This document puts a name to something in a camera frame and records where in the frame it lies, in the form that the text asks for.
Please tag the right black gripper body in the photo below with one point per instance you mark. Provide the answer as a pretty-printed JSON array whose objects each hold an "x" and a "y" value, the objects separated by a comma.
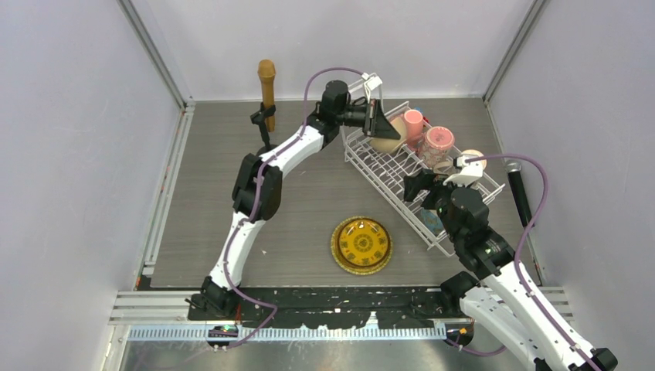
[{"x": 439, "y": 199}]

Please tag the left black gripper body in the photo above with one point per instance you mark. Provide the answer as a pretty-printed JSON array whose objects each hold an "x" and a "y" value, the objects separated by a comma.
[{"x": 358, "y": 117}]

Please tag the beige ceramic bowl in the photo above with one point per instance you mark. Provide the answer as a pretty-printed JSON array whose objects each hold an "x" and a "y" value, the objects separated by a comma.
[{"x": 384, "y": 145}]

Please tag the yellow patterned plate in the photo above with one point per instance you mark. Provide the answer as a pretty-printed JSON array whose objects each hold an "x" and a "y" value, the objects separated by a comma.
[{"x": 362, "y": 244}]

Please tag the yellow woven bamboo plate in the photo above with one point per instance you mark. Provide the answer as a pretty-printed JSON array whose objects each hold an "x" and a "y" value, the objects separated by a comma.
[{"x": 335, "y": 256}]

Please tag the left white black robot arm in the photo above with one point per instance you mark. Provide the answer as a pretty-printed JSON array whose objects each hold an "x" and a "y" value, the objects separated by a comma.
[{"x": 257, "y": 191}]

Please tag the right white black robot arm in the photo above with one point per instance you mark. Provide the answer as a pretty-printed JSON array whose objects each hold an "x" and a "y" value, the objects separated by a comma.
[{"x": 495, "y": 289}]

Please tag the blue patterned bowl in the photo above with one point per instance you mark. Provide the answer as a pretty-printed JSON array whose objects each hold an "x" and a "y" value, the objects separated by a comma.
[{"x": 431, "y": 220}]

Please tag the pink plastic cup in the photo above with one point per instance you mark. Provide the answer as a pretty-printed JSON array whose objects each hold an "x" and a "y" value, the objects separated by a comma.
[{"x": 414, "y": 121}]

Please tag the pink floral cup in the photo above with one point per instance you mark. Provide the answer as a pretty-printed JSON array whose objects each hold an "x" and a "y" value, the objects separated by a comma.
[{"x": 435, "y": 146}]

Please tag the cream floral cup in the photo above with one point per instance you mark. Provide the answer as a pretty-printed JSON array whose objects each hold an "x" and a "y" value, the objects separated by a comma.
[{"x": 475, "y": 154}]

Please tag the black silver microphone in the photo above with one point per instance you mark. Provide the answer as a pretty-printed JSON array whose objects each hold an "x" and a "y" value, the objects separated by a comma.
[{"x": 516, "y": 183}]

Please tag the brown microphone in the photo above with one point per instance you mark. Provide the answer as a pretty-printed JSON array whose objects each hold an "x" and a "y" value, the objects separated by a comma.
[{"x": 266, "y": 72}]

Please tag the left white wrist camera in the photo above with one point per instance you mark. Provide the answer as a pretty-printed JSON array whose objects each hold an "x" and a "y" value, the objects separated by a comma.
[{"x": 370, "y": 82}]

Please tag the white wire dish rack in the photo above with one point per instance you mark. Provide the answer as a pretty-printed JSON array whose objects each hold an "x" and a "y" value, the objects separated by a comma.
[{"x": 385, "y": 173}]

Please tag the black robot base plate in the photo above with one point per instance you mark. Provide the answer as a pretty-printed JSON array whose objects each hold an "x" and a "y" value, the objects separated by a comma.
[{"x": 332, "y": 307}]

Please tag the left aluminium rail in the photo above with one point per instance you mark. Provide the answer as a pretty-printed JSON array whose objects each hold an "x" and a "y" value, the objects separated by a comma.
[{"x": 152, "y": 244}]

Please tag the slotted cable duct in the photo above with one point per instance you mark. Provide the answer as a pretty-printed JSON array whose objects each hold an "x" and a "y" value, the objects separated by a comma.
[{"x": 193, "y": 333}]

